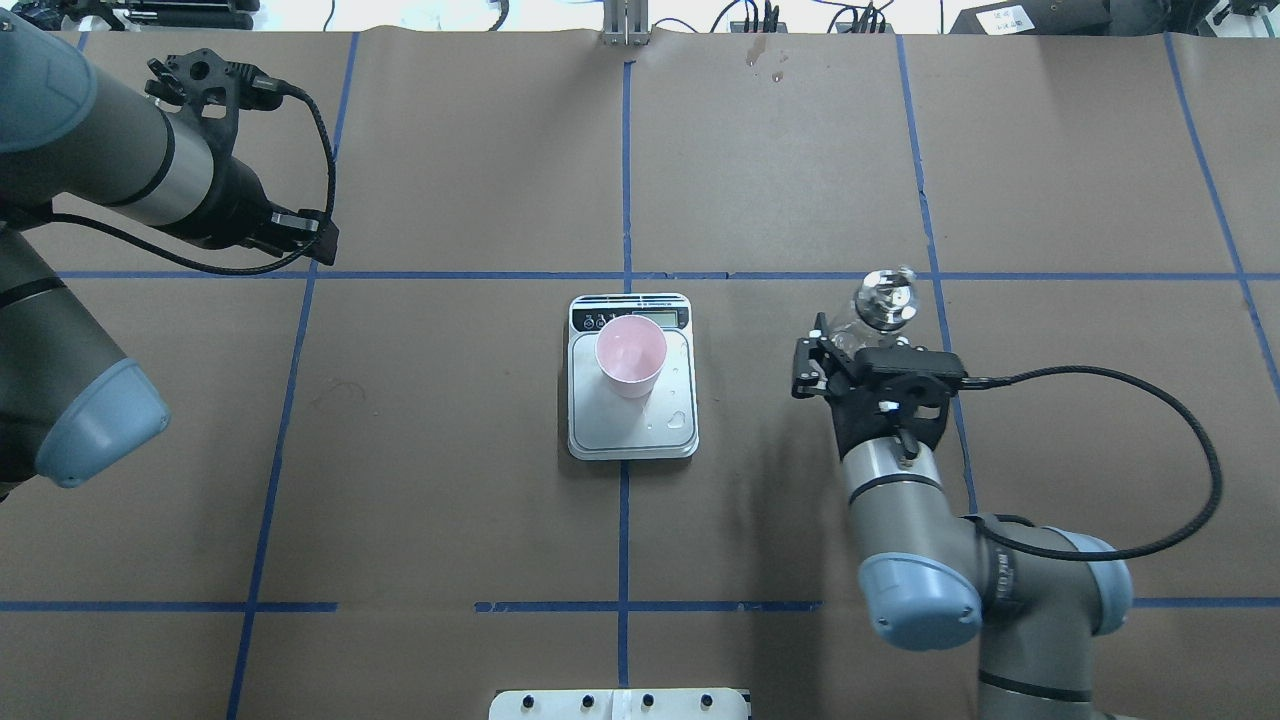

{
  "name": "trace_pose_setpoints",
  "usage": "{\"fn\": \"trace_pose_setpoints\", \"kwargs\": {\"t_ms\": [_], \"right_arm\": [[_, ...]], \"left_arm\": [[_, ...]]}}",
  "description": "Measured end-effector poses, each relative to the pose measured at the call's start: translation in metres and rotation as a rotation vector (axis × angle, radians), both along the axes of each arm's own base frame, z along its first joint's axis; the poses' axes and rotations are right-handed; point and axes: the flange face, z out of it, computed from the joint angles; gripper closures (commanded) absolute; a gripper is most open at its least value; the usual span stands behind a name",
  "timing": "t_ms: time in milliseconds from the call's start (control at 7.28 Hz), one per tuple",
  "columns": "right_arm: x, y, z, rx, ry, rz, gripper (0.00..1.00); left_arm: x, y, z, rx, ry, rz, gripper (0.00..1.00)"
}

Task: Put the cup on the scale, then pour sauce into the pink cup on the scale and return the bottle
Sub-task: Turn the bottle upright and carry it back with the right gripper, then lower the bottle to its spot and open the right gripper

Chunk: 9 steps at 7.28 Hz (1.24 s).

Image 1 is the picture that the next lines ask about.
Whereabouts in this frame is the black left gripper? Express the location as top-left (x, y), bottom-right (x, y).
top-left (145, 47), bottom-right (340, 265)

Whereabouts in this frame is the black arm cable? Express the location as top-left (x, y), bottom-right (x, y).
top-left (963, 364), bottom-right (1225, 562)
top-left (60, 79), bottom-right (339, 277)

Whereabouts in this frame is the glass sauce bottle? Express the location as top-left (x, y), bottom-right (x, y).
top-left (828, 265), bottom-right (918, 356)

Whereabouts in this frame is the black connector board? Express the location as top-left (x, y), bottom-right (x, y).
top-left (717, 1), bottom-right (788, 35)
top-left (820, 1), bottom-right (895, 35)

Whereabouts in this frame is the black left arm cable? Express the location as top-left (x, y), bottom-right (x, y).
top-left (60, 79), bottom-right (339, 277)

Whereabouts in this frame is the aluminium frame post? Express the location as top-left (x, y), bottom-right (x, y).
top-left (600, 0), bottom-right (652, 47)

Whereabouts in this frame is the black folded tripod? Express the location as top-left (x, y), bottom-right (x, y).
top-left (3, 1), bottom-right (262, 31)

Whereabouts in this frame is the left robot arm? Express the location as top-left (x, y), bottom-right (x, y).
top-left (1, 10), bottom-right (339, 495)

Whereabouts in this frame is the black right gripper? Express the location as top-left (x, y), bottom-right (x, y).
top-left (791, 314), bottom-right (966, 460)

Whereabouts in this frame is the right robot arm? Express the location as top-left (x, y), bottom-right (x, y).
top-left (791, 314), bottom-right (1134, 719)

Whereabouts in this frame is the black box white label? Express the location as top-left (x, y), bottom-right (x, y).
top-left (946, 1), bottom-right (1114, 36)

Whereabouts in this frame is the pink plastic cup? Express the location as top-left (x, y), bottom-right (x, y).
top-left (594, 314), bottom-right (668, 398)

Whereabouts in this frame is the digital kitchen scale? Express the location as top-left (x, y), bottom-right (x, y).
top-left (566, 293), bottom-right (700, 461)

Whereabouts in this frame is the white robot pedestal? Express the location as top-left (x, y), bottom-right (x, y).
top-left (488, 687), bottom-right (753, 719)

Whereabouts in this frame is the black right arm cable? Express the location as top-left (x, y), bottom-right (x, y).
top-left (963, 364), bottom-right (1225, 562)

